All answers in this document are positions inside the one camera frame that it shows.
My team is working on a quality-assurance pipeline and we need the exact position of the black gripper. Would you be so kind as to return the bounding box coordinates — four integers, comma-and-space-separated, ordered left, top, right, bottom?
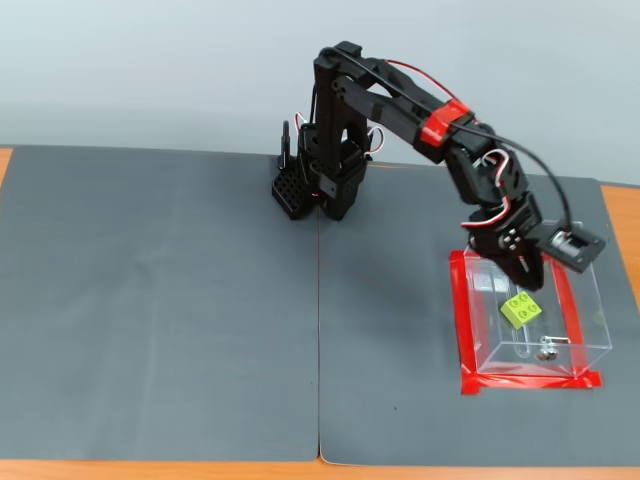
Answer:
467, 193, 546, 294

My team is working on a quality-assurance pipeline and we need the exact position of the green lego block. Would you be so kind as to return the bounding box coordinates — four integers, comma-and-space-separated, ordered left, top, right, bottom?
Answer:
499, 290, 544, 330

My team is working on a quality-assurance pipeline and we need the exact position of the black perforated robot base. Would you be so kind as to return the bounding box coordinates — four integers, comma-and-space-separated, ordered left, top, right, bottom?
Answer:
269, 164, 369, 222

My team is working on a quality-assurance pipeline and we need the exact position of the transparent acrylic box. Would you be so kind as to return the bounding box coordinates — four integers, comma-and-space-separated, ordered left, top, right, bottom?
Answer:
462, 214, 614, 379

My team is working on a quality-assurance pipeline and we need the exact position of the silver box latch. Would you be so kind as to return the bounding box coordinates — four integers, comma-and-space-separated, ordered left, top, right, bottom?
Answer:
534, 335, 571, 362

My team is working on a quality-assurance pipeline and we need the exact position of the red tape strip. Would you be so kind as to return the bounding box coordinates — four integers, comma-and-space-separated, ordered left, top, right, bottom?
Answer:
448, 249, 484, 396
459, 370, 603, 397
448, 248, 496, 264
549, 259, 589, 374

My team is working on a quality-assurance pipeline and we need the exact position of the dark grey foam mat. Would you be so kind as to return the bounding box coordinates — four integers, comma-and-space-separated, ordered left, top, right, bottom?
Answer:
317, 162, 640, 469
0, 144, 321, 464

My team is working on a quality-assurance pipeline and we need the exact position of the red tape wrap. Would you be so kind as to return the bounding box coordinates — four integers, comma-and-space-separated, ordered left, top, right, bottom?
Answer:
418, 99, 474, 149

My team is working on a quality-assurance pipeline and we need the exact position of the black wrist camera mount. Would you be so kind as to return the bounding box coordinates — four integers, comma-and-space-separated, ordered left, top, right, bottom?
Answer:
532, 222, 609, 274

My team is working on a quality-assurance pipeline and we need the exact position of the red white servo wire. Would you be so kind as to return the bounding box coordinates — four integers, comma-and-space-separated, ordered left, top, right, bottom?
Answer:
367, 124, 386, 157
387, 59, 464, 106
462, 149, 524, 234

